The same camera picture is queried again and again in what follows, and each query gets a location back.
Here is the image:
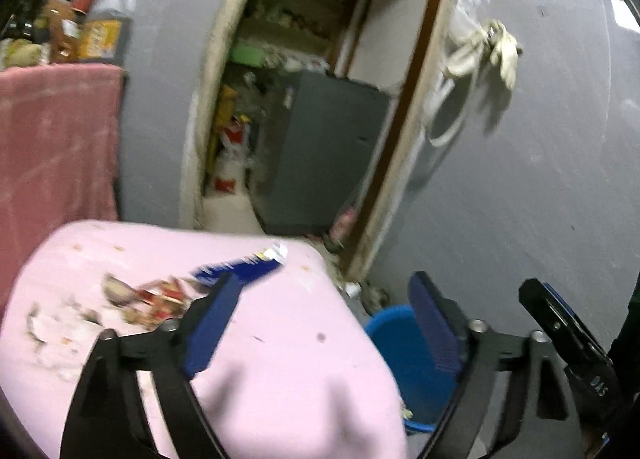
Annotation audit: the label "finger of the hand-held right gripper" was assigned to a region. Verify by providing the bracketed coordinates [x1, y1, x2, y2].
[517, 278, 613, 376]

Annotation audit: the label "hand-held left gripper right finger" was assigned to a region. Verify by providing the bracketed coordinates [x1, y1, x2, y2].
[407, 270, 571, 459]

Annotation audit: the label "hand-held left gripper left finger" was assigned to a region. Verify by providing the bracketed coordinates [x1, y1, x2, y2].
[59, 271, 246, 459]

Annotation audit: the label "blue plastic bucket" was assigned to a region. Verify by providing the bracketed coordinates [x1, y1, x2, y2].
[364, 304, 468, 435]

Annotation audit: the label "pink-white wrapper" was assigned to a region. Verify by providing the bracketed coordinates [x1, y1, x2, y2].
[125, 276, 211, 332]

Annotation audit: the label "blue snack wrapper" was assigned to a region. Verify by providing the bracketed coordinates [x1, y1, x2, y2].
[190, 243, 290, 290]

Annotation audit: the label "pink table cloth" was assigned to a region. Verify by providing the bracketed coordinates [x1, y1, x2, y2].
[0, 219, 408, 459]

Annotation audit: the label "white tissue scraps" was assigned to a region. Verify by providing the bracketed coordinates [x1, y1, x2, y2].
[25, 299, 106, 380]

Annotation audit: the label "white and red rice bag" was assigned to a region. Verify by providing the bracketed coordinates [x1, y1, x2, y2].
[207, 121, 253, 197]

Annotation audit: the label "grey washing machine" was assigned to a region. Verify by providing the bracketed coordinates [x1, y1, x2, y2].
[252, 70, 393, 237]

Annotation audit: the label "pink hanging towel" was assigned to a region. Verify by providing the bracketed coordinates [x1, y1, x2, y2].
[0, 63, 126, 310]

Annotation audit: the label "cream rubber gloves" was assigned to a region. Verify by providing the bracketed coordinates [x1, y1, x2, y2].
[445, 19, 525, 90]

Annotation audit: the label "green box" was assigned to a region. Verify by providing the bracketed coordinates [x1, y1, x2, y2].
[229, 39, 266, 68]

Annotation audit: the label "white door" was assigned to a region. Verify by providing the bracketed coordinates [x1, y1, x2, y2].
[330, 0, 453, 90]

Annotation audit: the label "large cooking oil jug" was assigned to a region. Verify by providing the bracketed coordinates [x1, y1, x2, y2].
[77, 0, 137, 64]

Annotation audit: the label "clear hanging plastic bag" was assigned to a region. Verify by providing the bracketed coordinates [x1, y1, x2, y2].
[450, 0, 488, 32]

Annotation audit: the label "brown sauce bottle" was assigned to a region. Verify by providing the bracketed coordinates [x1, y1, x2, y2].
[42, 0, 83, 64]

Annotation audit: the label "pale yellow bag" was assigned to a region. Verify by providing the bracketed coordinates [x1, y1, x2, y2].
[0, 39, 43, 68]

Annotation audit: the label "wooden door frame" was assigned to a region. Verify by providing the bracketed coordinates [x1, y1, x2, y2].
[179, 0, 473, 280]

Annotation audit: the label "white hose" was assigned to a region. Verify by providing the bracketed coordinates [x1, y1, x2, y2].
[425, 74, 476, 148]

